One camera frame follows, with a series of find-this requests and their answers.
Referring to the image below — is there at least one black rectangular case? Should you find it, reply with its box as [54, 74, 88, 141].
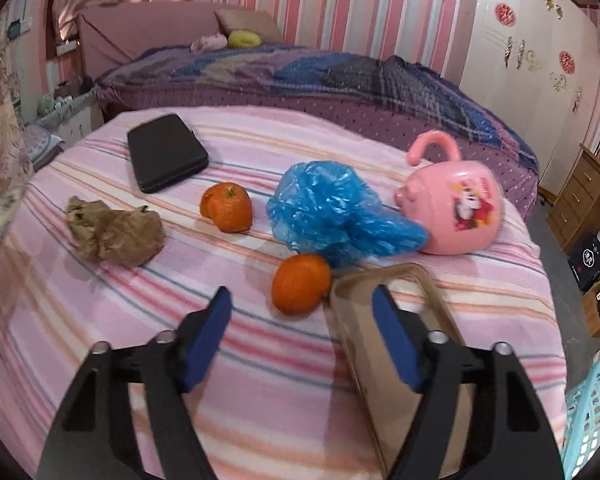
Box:
[126, 113, 210, 195]

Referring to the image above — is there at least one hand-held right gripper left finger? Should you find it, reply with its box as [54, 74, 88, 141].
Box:
[36, 286, 233, 480]

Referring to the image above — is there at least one brown pillow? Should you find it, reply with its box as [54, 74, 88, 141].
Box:
[215, 7, 283, 43]

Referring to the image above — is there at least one white wardrobe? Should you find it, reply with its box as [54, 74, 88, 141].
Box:
[457, 0, 600, 196]

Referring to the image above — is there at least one brown phone case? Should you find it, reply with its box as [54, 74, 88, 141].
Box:
[328, 262, 481, 476]

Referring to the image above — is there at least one blue plastic bag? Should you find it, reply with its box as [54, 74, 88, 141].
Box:
[266, 160, 429, 268]

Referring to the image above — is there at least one pink plush toy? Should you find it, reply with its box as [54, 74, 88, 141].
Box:
[189, 33, 228, 53]

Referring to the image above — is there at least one wooden desk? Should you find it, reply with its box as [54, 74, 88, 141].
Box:
[547, 142, 600, 338]

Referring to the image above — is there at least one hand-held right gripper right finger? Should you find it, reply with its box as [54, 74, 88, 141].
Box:
[371, 284, 566, 480]

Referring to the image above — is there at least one black printed box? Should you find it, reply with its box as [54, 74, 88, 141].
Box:
[566, 232, 600, 291]

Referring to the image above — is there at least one plaid purple blanket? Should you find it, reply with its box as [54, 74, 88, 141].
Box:
[95, 42, 538, 171]

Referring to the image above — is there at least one beige floral curtain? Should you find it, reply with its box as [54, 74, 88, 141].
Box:
[0, 15, 36, 241]

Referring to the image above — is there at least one purple bed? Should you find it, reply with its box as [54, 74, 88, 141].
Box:
[77, 2, 540, 221]

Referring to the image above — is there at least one pink cartoon cup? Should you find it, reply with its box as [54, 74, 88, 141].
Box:
[394, 130, 506, 256]

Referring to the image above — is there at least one orange mandarin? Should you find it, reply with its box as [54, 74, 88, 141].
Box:
[271, 253, 333, 316]
[200, 182, 254, 234]

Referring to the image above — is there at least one crumpled brown paper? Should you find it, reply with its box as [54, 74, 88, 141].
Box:
[64, 196, 165, 267]

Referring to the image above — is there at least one light blue plastic basket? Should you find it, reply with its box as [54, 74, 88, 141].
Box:
[560, 357, 600, 480]

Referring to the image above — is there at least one yellow plush toy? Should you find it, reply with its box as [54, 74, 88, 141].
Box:
[227, 30, 262, 50]

